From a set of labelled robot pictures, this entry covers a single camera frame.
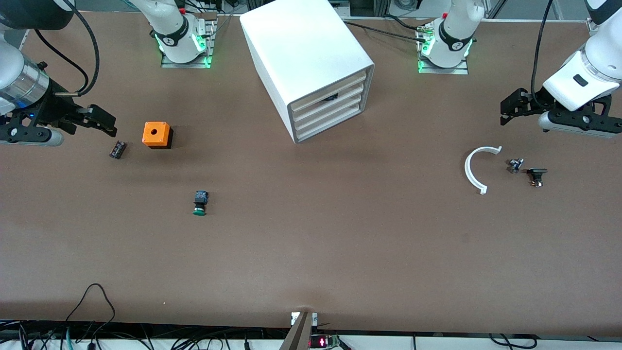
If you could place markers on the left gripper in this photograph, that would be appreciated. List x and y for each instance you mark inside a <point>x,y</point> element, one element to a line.
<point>533,104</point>

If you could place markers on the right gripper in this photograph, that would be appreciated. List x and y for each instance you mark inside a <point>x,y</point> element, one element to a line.
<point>53,108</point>

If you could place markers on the green push button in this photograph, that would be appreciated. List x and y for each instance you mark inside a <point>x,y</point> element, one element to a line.
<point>199,204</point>

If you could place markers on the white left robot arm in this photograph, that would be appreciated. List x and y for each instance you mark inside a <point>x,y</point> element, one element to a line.
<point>452,43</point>

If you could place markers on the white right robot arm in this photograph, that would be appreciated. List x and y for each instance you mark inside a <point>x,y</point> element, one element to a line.
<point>175,43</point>

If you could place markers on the small black terminal block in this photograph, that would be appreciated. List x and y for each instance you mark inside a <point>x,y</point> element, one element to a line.
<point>118,149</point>

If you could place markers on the orange box with hole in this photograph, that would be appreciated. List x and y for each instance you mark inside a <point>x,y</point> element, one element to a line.
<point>155,132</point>

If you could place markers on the small silver grey part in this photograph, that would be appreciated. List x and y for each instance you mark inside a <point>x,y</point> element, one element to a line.
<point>515,165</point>

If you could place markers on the white curved plastic arc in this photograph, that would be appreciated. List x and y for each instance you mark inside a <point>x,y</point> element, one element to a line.
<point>467,170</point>

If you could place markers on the circuit board with red display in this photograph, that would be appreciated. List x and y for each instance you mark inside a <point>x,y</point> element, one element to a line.
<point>323,342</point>

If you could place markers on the small black switch part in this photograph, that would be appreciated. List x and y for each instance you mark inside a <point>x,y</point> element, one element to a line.
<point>536,174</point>

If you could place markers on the aluminium frame profile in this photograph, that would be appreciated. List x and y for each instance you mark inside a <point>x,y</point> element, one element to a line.
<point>591,25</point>

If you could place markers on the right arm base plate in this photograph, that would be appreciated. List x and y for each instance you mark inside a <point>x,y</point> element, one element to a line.
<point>211,48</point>

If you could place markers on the grey camera mounting post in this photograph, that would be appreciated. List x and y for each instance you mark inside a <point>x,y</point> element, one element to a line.
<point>299,333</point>

